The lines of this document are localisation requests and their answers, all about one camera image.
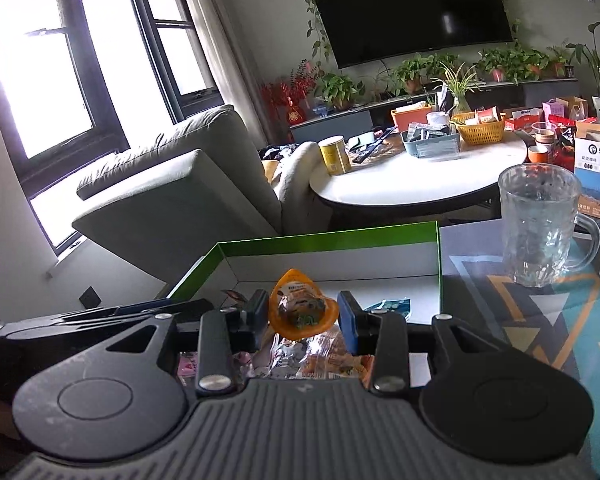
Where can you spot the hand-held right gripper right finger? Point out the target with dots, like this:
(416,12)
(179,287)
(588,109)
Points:
(348,325)

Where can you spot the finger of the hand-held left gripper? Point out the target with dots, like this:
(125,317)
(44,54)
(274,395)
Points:
(145,306)

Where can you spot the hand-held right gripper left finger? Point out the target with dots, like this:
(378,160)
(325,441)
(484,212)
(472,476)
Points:
(258,317)

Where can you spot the orange-rimmed snack packet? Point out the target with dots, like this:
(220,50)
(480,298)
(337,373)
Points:
(300,310)

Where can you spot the blue patterned snack packet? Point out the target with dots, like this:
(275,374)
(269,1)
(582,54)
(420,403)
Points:
(387,307)

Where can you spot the green cardboard box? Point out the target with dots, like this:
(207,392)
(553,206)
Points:
(330,260)

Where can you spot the clear packet of orange snacks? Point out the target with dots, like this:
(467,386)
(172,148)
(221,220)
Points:
(320,355)

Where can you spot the small red and white packet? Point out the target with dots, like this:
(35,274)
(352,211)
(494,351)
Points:
(232,296)

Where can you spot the pink snack packet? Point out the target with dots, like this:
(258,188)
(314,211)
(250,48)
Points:
(187,367)

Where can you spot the grey armchair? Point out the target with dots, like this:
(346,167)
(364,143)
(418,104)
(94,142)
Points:
(180,185)

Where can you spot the pile of clothes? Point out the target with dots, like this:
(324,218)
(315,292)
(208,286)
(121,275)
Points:
(277,160)

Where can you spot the round white table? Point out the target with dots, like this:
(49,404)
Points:
(420,180)

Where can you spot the yellow tin can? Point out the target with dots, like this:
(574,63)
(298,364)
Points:
(334,156)

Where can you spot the black remote control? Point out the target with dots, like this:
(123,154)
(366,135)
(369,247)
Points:
(372,147)

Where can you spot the geometric patterned table mat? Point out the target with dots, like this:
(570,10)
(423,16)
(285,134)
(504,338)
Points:
(530,320)

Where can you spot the grey plastic basket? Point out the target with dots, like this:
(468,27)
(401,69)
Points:
(430,145)

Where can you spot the low grey television cabinet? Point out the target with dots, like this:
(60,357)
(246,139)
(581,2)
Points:
(340,122)

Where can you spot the clear glass mug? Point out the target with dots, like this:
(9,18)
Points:
(537,225)

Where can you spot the orange box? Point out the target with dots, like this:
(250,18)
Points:
(410,117)

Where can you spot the red flower decoration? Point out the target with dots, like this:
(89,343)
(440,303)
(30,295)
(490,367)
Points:
(285,95)

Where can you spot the white roll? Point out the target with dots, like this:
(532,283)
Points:
(437,119)

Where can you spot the orange woven basket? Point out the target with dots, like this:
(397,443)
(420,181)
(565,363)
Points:
(477,132)

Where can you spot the leafy potted plant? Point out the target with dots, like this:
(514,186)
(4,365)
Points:
(337,89)

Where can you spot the orange paper cup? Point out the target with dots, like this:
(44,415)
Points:
(540,155)

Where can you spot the spider plant in glass vase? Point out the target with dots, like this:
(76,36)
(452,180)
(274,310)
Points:
(459,87)

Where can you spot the bushy potted plant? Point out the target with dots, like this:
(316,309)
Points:
(420,72)

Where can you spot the large black-framed window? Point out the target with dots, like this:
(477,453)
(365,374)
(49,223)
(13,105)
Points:
(45,60)

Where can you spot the red box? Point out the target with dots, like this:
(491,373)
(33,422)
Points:
(522,121)

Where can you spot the narrow black-framed window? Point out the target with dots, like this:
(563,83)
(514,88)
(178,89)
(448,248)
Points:
(180,35)

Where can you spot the beige curtain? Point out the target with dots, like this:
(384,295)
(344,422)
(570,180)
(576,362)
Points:
(220,40)

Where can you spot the blue and white carton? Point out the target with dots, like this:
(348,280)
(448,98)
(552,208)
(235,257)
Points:
(597,175)

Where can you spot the pink box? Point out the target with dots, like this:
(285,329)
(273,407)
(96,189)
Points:
(554,110)

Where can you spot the wide green potted plant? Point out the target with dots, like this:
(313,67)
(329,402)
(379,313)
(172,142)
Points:
(512,62)

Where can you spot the brown cardboard box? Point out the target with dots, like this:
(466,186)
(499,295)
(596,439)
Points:
(575,107)

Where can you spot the small potted plant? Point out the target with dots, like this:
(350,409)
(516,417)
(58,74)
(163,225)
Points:
(560,62)

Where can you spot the black wall socket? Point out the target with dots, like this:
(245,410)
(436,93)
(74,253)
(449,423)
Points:
(89,297)

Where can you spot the wall-mounted black television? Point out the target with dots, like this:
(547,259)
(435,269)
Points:
(410,10)

